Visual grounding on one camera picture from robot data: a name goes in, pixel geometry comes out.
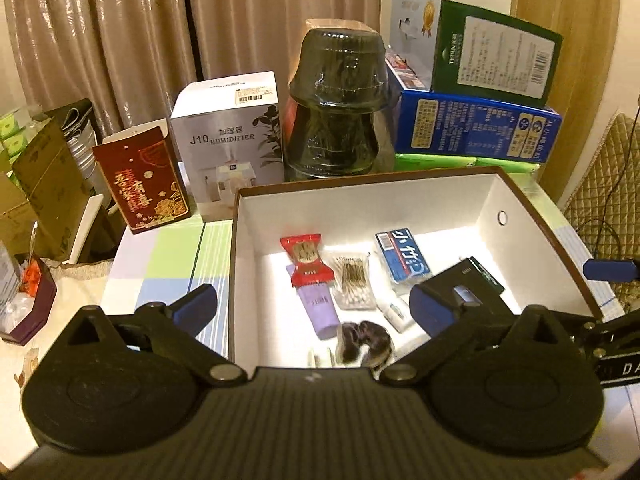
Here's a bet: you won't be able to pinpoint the black Flyco product box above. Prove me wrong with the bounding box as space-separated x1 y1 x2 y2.
418 257 511 318

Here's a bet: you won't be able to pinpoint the small white tube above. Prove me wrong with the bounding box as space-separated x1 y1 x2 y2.
375 290 414 334

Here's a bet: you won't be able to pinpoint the blue white gum box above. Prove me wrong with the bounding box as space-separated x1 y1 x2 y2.
374 228 432 294

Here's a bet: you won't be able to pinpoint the dark hair scrunchie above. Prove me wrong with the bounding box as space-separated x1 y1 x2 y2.
335 321 394 372

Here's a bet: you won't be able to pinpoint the cotton swab pack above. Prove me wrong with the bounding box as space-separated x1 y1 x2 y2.
329 252 376 311

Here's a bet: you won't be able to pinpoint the purple cream tube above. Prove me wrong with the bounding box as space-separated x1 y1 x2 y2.
295 282 341 340

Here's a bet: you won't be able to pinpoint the red snack packet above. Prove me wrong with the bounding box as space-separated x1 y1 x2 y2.
280 233 334 288

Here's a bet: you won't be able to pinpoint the white plastic clamp holder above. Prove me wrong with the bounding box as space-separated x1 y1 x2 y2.
307 347 336 368

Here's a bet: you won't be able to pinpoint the quilted beige chair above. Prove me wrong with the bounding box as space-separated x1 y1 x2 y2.
562 112 640 261

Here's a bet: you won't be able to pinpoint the large white storage box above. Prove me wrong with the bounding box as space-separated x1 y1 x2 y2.
229 167 608 370

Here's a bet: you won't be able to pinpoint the dark purple tray box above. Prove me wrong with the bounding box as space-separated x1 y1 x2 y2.
1 256 58 346

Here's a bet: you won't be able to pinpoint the green tissue pack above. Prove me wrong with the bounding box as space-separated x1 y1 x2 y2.
394 154 540 174

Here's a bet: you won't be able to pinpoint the red gold gift box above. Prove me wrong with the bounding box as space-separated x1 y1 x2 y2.
92 119 191 234

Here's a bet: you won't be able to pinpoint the blue carton box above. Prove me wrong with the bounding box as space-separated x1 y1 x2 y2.
385 51 562 164

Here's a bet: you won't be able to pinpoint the white humidifier box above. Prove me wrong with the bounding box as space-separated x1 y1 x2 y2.
169 72 284 222

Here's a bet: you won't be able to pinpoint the stacked black bowls wrapped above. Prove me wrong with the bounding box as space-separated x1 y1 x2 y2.
282 26 390 181

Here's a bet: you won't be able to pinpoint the green white product box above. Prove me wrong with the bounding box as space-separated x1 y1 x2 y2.
390 0 563 107

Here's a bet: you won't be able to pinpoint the beige curtain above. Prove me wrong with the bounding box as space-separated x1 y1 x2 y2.
1 0 381 134

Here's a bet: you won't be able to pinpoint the black cable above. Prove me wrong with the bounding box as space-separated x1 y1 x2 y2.
581 104 640 261

